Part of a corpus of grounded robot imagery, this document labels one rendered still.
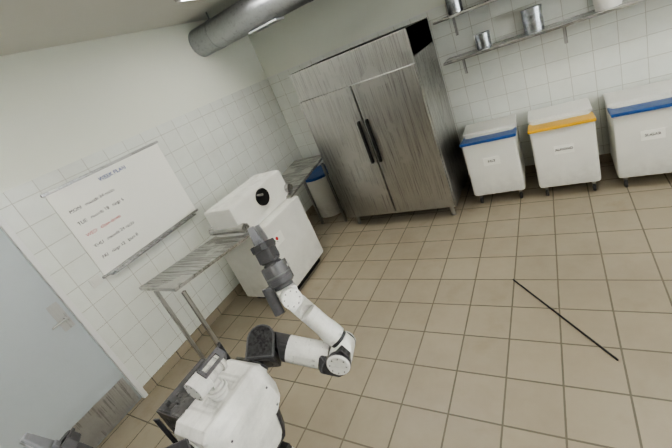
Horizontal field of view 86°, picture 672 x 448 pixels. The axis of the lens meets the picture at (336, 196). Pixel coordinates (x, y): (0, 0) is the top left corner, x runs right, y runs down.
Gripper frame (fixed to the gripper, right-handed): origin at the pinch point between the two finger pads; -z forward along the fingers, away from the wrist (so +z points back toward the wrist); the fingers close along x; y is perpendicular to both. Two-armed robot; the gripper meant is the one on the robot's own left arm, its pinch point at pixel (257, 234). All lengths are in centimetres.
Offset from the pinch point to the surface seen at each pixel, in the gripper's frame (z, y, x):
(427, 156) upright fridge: -1, -101, -271
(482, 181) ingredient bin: 50, -142, -292
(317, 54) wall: -188, -53, -353
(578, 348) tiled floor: 149, -102, -121
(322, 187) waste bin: -35, 29, -390
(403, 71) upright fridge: -83, -114, -236
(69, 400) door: 38, 252, -140
